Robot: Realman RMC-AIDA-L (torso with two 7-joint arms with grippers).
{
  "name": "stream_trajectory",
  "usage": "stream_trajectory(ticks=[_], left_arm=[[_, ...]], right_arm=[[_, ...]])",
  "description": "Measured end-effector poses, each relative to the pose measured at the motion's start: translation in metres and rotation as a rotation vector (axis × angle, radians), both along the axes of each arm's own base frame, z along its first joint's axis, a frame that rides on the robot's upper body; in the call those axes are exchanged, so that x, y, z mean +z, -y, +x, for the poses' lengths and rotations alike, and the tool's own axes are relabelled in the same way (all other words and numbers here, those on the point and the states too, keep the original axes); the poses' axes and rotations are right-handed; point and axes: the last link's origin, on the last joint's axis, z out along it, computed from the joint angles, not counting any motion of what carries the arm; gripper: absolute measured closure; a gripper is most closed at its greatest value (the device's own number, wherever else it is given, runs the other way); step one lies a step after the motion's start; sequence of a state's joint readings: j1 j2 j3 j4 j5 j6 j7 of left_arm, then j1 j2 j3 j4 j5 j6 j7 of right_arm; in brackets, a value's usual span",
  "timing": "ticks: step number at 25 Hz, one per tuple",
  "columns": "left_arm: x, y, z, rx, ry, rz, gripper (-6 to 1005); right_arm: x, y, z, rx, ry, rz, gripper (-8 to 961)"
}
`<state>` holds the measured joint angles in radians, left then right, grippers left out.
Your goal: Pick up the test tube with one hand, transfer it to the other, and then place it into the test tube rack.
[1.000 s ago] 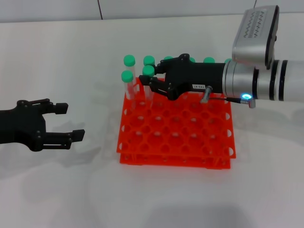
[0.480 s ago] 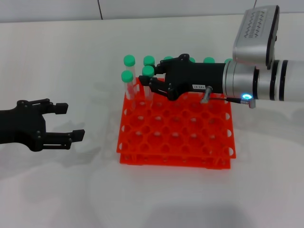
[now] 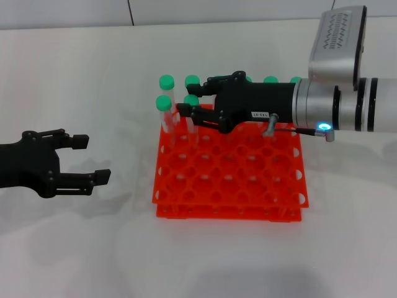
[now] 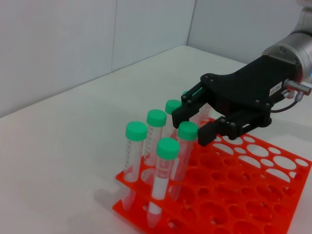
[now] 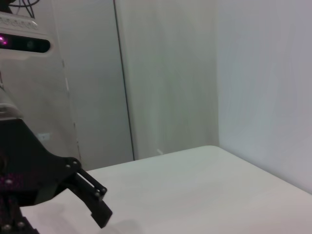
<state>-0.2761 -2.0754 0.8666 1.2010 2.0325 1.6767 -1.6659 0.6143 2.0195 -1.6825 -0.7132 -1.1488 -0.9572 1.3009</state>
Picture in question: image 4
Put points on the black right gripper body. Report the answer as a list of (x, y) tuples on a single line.
[(251, 83)]

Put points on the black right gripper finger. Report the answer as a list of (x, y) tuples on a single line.
[(209, 134), (182, 115)]

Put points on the green-capped clear test tube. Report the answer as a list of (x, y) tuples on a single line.
[(185, 93), (205, 113), (187, 130), (172, 106), (167, 147), (136, 129), (156, 117)]

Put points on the orange test tube rack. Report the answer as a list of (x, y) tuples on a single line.
[(231, 195)]

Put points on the metal right wrist connector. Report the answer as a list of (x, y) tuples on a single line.
[(298, 87)]

